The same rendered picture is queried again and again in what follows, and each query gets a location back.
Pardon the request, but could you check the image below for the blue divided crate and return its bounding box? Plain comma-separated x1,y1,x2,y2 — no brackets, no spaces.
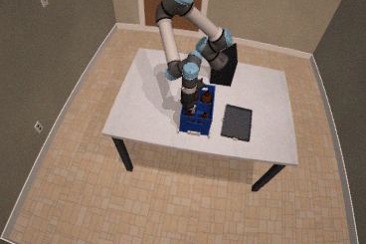
179,87,215,135

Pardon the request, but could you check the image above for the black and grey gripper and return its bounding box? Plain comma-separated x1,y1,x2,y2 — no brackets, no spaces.
180,78,205,114

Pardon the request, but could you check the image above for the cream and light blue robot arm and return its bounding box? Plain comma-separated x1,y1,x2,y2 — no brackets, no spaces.
155,0,233,89

